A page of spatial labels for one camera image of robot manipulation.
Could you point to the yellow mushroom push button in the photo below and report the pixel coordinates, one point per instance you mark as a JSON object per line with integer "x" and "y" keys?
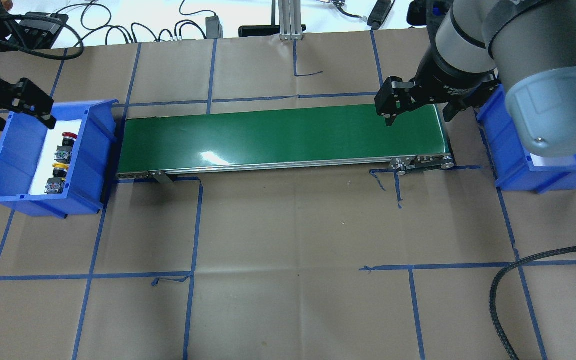
{"x": 56, "y": 179}

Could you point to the white foam pad destination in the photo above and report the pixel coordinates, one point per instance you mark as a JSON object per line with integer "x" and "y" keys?
{"x": 568, "y": 161}

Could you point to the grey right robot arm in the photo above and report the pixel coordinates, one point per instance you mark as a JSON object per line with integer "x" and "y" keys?
{"x": 528, "y": 46}

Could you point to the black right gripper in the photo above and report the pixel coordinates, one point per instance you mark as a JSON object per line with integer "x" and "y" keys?
{"x": 444, "y": 76}

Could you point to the green conveyor belt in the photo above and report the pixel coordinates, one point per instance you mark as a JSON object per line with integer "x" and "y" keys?
{"x": 281, "y": 139}

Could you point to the red mushroom push button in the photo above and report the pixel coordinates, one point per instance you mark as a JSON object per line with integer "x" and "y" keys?
{"x": 64, "y": 152}

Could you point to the aluminium frame post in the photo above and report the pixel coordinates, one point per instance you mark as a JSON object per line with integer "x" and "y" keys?
{"x": 290, "y": 20}

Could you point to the blue source bin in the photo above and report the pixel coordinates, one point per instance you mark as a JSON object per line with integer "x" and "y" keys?
{"x": 27, "y": 155}

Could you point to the black power adapter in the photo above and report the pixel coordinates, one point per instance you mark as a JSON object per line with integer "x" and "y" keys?
{"x": 213, "y": 27}

